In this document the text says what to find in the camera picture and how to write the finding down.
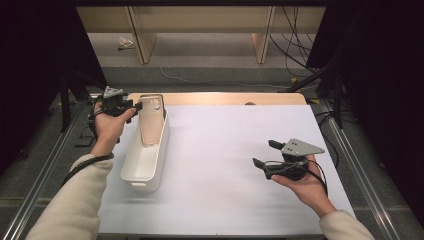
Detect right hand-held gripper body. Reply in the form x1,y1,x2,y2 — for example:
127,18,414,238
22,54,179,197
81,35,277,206
263,137,326,182

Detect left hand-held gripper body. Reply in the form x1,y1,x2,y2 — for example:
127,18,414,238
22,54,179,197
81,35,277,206
99,85,134,118

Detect beige phone case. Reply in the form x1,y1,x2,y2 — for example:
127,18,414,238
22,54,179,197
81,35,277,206
139,94,165,148

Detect white storage box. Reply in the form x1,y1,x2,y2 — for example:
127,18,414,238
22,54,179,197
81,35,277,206
119,99,171,193

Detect person's left hand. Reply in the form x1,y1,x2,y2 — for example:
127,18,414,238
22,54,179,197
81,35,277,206
89,99,138,158

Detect person's right hand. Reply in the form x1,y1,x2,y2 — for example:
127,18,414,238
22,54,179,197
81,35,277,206
271,153,338,219

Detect black metal stand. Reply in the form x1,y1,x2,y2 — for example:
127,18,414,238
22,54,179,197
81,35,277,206
58,68,129,134
286,59,345,130

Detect crumpled white paper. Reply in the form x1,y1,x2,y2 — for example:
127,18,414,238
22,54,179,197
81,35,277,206
117,36,135,51

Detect light wooden table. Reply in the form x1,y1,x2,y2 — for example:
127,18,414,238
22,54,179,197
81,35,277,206
125,92,308,106

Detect black curtain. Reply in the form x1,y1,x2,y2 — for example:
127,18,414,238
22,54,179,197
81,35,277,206
0,0,109,174
306,0,424,231

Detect beige wooden desk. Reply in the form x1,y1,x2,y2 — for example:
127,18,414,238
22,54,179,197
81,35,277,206
75,5,327,65

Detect black floor cables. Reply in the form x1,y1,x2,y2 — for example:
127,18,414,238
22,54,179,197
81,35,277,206
314,109,359,126

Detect right hand-held gripper cable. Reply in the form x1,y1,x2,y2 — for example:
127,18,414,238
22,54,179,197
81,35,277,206
266,159,329,198

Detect hand-held gripper cable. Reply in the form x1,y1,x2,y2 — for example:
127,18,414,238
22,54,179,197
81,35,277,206
61,109,116,188
266,159,329,198

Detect left hand-held gripper cable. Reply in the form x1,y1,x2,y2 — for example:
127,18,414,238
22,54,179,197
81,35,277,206
61,109,116,188

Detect aluminium floor rail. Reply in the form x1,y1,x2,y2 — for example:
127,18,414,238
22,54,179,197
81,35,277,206
318,99,401,240
0,99,89,240

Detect black hanging cables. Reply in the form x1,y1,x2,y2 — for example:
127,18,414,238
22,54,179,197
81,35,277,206
268,5,323,78

